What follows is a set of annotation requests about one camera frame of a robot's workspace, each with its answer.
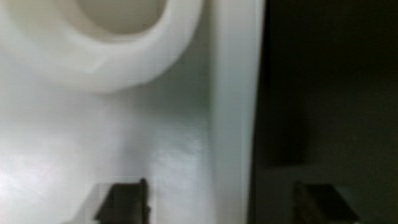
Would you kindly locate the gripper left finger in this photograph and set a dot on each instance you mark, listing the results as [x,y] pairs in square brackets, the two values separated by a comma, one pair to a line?
[121,203]

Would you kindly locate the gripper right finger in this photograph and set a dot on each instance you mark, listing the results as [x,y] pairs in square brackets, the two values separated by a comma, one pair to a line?
[320,207]

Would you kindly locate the white square tabletop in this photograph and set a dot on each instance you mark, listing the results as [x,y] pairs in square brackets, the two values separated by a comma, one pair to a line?
[128,75]

